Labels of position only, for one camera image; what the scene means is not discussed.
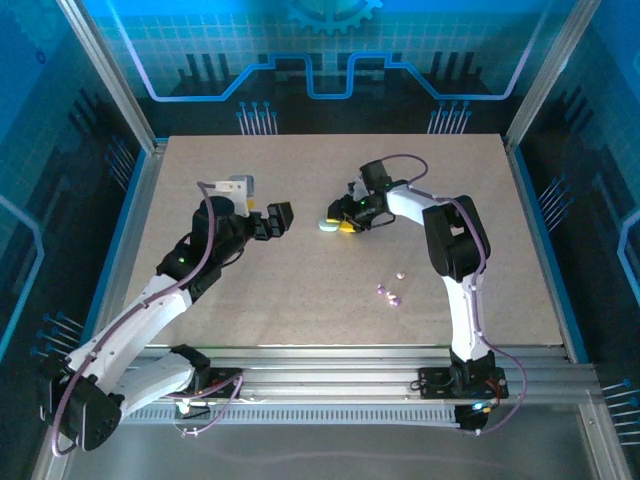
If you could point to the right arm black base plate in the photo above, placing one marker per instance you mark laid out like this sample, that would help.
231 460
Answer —
435 387

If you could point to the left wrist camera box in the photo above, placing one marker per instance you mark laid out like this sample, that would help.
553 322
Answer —
240 186

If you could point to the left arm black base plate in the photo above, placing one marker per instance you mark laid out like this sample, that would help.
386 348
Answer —
222 393

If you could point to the black controller box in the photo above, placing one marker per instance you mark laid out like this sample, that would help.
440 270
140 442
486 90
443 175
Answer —
470 422

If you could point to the mint green earbud charging case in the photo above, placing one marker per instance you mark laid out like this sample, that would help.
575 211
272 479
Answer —
327 227

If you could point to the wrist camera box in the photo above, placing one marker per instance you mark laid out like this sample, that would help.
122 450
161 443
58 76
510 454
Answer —
356 189
240 186

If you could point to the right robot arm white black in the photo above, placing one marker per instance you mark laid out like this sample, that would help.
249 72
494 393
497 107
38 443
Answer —
455 240

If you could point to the grey metal tray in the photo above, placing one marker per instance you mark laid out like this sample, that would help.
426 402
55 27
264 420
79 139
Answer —
325 450

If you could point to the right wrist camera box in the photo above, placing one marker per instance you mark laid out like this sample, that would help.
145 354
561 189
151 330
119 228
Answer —
356 189

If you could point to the aluminium table rail wide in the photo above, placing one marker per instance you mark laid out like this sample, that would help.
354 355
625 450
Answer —
325 372

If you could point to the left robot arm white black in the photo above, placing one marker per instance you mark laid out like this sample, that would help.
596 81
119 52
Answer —
130 325

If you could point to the aluminium frame post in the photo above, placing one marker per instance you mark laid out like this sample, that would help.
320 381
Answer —
118 85
546 75

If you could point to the aluminium table side rail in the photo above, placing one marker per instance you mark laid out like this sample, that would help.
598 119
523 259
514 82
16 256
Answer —
140 200
527 200

